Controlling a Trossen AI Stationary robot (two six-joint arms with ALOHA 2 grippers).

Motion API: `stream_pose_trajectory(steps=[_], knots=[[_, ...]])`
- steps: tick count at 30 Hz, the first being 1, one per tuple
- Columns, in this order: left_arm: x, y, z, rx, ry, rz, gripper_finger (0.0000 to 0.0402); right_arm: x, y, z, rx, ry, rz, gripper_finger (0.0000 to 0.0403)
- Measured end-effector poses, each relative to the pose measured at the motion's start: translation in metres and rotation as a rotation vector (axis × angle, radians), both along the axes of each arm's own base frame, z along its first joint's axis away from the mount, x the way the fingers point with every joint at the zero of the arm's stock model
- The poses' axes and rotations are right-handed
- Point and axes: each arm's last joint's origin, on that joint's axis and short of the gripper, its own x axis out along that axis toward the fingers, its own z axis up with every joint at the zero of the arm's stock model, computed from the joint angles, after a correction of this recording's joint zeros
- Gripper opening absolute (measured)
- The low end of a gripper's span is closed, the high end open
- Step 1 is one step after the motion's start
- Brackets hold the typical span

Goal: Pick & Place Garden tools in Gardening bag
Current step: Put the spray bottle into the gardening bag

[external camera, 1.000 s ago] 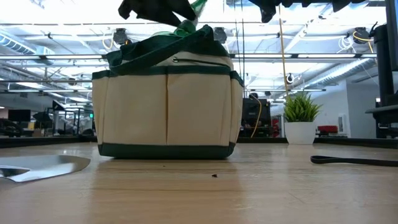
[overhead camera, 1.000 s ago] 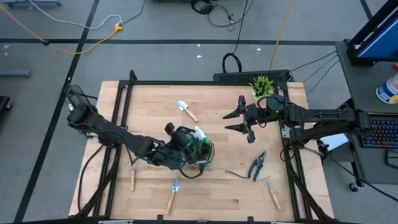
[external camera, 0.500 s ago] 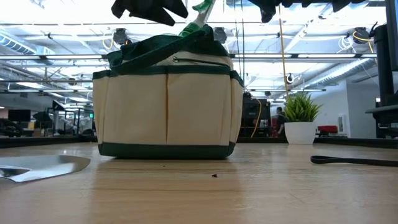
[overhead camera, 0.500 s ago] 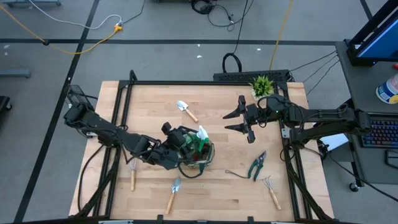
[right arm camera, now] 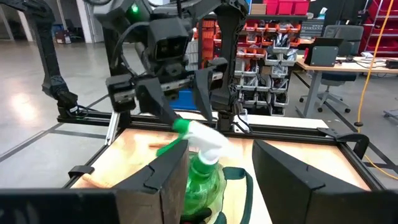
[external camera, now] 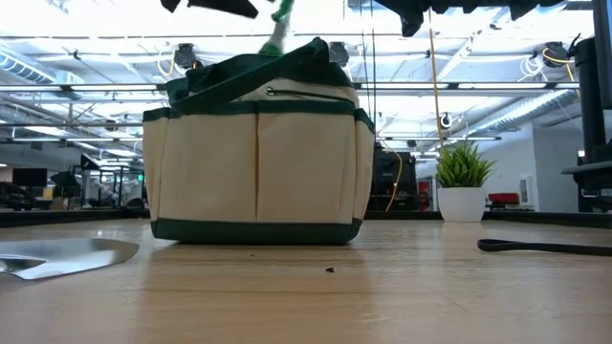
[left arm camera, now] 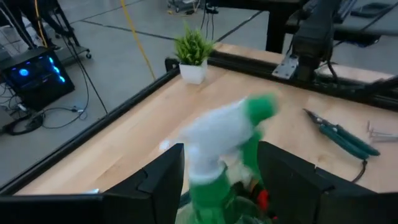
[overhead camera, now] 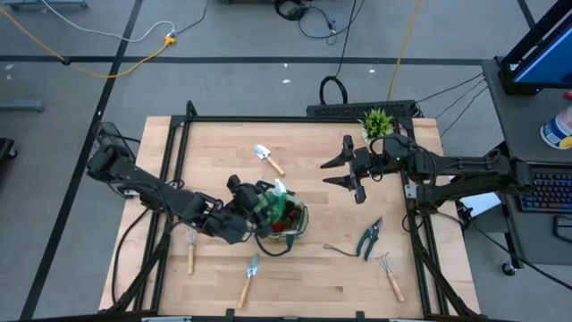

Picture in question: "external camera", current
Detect green spray bottle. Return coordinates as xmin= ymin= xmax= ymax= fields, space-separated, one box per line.
xmin=257 ymin=0 xmax=295 ymax=56

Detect beige green gardening bag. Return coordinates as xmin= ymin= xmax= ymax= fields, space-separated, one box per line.
xmin=142 ymin=36 xmax=377 ymax=247

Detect green pruning shears with strap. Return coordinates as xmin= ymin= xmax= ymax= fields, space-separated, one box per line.
xmin=476 ymin=238 xmax=612 ymax=257

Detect narrow wooden-handled trowel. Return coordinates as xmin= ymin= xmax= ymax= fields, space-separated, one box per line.
xmin=0 ymin=237 xmax=141 ymax=282

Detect black computer monitor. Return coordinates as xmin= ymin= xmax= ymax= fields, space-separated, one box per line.
xmin=573 ymin=0 xmax=612 ymax=163

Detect black equipment rack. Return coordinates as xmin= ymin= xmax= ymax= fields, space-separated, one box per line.
xmin=370 ymin=145 xmax=418 ymax=212

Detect small potted green plant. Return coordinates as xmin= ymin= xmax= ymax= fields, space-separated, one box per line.
xmin=434 ymin=141 xmax=497 ymax=224

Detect black background monitor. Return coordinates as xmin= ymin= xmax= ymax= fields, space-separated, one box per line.
xmin=11 ymin=166 xmax=49 ymax=188

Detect long yellow cable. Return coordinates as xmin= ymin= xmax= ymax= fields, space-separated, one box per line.
xmin=426 ymin=8 xmax=449 ymax=157

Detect black workstation frame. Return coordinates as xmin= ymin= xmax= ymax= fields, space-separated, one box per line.
xmin=71 ymin=164 xmax=147 ymax=209

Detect black aluminium table frame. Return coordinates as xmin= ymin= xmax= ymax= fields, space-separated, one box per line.
xmin=0 ymin=205 xmax=612 ymax=229

